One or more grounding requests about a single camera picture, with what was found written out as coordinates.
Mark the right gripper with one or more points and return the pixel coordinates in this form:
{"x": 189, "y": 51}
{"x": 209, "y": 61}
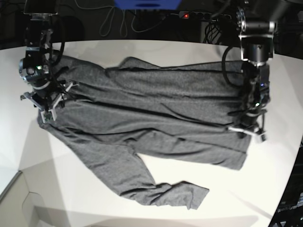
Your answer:
{"x": 47, "y": 97}

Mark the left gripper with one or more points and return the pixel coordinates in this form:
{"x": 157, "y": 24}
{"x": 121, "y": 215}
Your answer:
{"x": 249, "y": 122}

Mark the grey long-sleeve t-shirt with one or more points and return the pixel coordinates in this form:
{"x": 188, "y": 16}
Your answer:
{"x": 135, "y": 108}

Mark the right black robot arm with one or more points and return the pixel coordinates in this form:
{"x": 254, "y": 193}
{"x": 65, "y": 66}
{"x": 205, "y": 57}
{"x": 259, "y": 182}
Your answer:
{"x": 36, "y": 68}

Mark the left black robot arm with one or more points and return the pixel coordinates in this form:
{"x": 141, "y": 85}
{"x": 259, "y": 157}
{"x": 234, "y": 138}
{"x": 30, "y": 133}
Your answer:
{"x": 257, "y": 23}

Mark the grey side table panel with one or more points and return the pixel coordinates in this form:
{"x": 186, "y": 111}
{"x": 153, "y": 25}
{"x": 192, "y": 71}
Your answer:
{"x": 16, "y": 207}

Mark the blue plastic box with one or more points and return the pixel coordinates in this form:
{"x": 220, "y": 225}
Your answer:
{"x": 147, "y": 4}

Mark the black power strip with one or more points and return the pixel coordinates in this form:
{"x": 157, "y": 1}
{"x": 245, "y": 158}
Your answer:
{"x": 194, "y": 15}

